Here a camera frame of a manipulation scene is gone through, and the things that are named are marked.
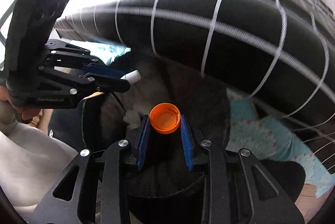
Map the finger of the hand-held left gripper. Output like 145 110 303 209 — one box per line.
39 66 131 99
45 40 126 78

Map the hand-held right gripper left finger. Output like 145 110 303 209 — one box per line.
31 114 151 224

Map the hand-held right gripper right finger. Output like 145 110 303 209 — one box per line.
180 114 305 224

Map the orange bottle cap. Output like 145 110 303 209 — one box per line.
149 103 182 134

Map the trash bin with black bag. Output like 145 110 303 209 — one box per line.
81 52 305 224

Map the person's left forearm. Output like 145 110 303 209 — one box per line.
0 121 82 217

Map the person's left hand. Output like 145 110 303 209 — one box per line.
0 85 36 125

